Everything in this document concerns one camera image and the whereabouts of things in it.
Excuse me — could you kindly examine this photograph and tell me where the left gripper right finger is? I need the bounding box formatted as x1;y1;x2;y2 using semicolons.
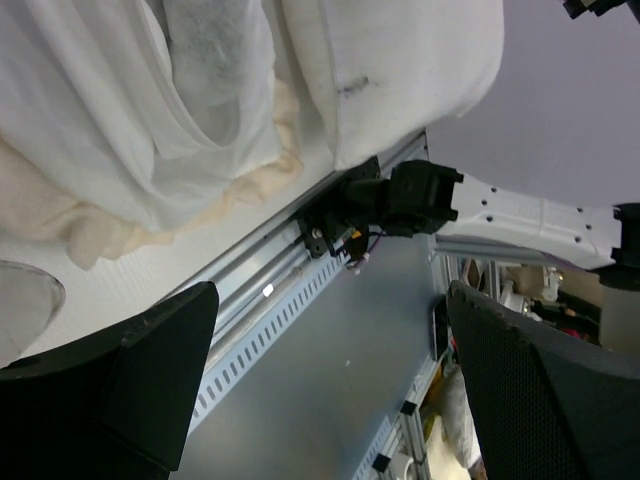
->
446;281;639;479

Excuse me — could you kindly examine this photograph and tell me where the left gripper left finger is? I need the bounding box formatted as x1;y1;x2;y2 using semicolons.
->
1;281;219;479

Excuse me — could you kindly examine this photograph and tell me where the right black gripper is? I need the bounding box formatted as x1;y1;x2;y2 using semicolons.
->
561;0;640;20

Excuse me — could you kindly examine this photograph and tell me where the grey cream ruffled pillowcase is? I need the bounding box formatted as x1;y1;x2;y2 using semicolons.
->
1;1;302;270

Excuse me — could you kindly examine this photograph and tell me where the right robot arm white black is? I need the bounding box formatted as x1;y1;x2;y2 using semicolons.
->
326;1;639;276

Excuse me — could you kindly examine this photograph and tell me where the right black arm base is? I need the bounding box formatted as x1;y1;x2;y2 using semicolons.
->
294;156;381;259

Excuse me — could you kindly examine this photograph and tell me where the bare white pillow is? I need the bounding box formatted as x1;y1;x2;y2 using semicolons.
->
282;0;505;170

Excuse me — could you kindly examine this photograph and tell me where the aluminium mounting rail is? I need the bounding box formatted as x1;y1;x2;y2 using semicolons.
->
164;129;431;361

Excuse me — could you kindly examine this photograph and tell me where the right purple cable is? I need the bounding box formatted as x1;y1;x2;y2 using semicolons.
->
347;234;384;276

